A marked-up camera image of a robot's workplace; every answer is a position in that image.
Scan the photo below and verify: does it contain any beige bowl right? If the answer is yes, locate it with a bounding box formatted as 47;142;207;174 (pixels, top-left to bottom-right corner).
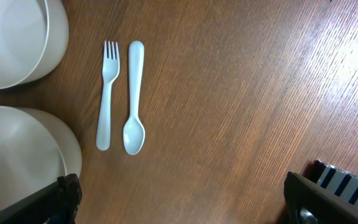
0;0;69;89

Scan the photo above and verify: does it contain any beige bowl left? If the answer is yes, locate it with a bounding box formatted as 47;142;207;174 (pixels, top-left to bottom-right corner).
0;106;82;211

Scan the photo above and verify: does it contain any white plastic spoon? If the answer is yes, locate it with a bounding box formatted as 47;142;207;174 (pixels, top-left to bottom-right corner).
123;40;145;155

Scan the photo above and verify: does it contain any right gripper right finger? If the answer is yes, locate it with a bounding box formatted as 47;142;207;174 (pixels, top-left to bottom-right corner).
284;172;358;224

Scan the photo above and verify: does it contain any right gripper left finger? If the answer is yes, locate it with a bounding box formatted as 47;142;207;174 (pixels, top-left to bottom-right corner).
0;174;82;224

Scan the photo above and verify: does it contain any white plastic fork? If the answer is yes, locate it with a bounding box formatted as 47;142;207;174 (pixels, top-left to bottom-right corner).
96;40;121;151

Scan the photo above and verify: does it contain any striped black grey block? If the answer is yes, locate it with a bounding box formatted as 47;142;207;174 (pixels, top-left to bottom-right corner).
310;160;358;207

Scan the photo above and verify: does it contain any beige bowl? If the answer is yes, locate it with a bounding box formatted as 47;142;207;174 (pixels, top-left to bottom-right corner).
0;0;69;89
0;106;82;211

